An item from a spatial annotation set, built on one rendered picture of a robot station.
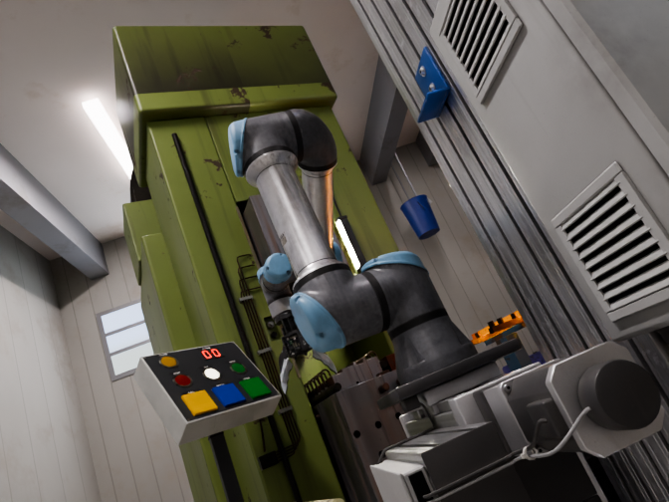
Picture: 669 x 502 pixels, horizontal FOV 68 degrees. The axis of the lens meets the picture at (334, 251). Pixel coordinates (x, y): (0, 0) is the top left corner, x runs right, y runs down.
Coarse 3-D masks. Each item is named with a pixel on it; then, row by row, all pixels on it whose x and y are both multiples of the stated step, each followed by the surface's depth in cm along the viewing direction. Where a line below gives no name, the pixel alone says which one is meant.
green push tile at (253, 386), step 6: (252, 378) 155; (258, 378) 156; (240, 384) 151; (246, 384) 151; (252, 384) 152; (258, 384) 154; (264, 384) 155; (246, 390) 150; (252, 390) 150; (258, 390) 151; (264, 390) 152; (270, 390) 153; (252, 396) 148; (258, 396) 149
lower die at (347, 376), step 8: (368, 360) 187; (376, 360) 188; (344, 368) 182; (352, 368) 183; (360, 368) 184; (368, 368) 185; (376, 368) 186; (336, 376) 180; (344, 376) 181; (352, 376) 182; (360, 376) 183; (368, 376) 184; (328, 384) 184; (344, 384) 179; (352, 384) 180; (312, 392) 200
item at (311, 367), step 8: (312, 352) 232; (328, 352) 235; (336, 352) 236; (344, 352) 237; (352, 352) 239; (296, 360) 228; (304, 360) 229; (312, 360) 230; (336, 360) 234; (344, 360) 236; (352, 360) 237; (304, 368) 227; (312, 368) 228; (320, 368) 230; (328, 368) 231; (336, 368) 232; (304, 376) 225; (312, 376) 227; (328, 376) 229; (304, 384) 224
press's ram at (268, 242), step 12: (252, 204) 201; (264, 204) 203; (252, 216) 204; (264, 216) 200; (252, 228) 207; (264, 228) 198; (252, 240) 210; (264, 240) 197; (276, 240) 197; (336, 240) 206; (264, 252) 200; (276, 252) 195; (264, 264) 203
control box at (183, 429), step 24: (144, 360) 144; (192, 360) 153; (216, 360) 157; (240, 360) 162; (144, 384) 143; (168, 384) 139; (192, 384) 143; (216, 384) 147; (168, 408) 135; (240, 408) 143; (264, 408) 152; (192, 432) 133; (216, 432) 141
